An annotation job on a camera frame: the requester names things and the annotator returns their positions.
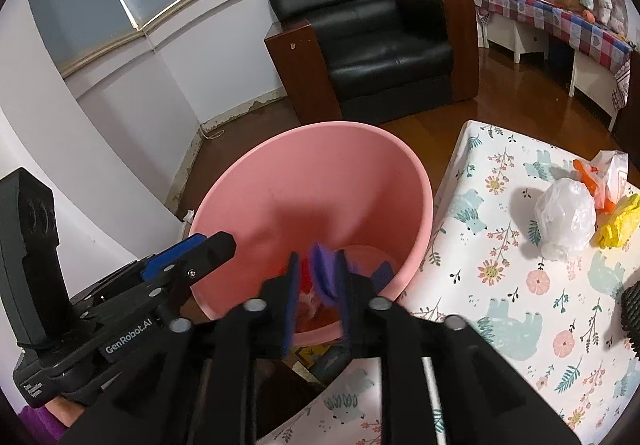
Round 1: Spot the clear plastic wrap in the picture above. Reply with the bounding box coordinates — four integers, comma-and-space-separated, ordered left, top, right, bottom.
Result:
296, 289, 331, 332

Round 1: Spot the yellow foam fruit net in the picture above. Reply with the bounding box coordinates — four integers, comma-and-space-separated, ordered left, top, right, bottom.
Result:
596, 194, 640, 249

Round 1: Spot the red foam fruit net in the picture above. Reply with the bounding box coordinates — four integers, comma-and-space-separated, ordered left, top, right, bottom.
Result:
279, 250, 395, 327

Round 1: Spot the pink plastic trash bin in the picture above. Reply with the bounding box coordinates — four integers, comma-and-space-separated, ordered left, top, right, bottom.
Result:
191, 121, 434, 319

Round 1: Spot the person's left hand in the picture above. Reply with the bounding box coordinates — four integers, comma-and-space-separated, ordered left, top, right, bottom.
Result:
46, 396, 86, 428

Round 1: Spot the purple fleece left sleeve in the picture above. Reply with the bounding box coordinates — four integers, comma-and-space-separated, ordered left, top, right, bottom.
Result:
18, 406, 67, 445

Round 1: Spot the floral white tablecloth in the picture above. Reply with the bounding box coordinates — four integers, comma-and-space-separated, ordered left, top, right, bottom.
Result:
259, 119, 640, 445

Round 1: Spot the white crumpled plastic bag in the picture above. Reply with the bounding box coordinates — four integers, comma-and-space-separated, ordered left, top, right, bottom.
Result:
534, 178, 597, 262

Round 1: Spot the black leather armchair left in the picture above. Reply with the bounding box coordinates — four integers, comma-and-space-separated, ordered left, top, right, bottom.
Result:
265, 0, 480, 126

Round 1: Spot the orange white plastic bag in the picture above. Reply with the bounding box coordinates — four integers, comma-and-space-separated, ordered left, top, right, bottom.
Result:
573, 150, 628, 213

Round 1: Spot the black foam fruit net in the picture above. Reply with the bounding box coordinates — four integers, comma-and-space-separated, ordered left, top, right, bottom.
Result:
620, 281, 640, 357

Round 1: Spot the plaid tablecloth side table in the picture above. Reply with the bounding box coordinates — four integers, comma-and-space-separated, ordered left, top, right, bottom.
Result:
474, 0, 632, 124

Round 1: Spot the orange fruit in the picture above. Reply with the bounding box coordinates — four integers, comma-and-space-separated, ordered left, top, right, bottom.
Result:
582, 9, 596, 24

